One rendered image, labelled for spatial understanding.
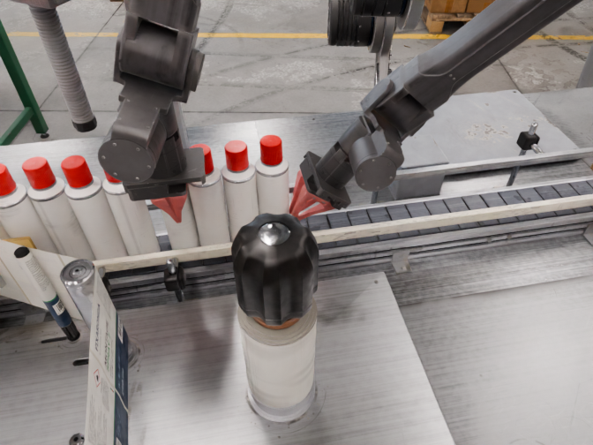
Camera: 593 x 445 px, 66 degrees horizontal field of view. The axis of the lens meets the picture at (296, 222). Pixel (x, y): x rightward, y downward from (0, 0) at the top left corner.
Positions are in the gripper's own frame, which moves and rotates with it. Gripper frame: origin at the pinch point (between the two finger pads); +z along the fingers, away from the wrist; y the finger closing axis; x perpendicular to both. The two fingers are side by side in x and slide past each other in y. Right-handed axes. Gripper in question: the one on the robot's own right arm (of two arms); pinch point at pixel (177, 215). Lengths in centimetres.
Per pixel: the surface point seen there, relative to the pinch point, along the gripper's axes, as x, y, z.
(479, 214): 2, 50, 11
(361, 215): 8.6, 30.9, 13.8
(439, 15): 285, 176, 92
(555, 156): 10, 68, 6
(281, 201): 3.6, 15.4, 3.1
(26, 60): 291, -128, 102
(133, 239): 3.2, -8.2, 6.8
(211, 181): 3.3, 5.3, -2.8
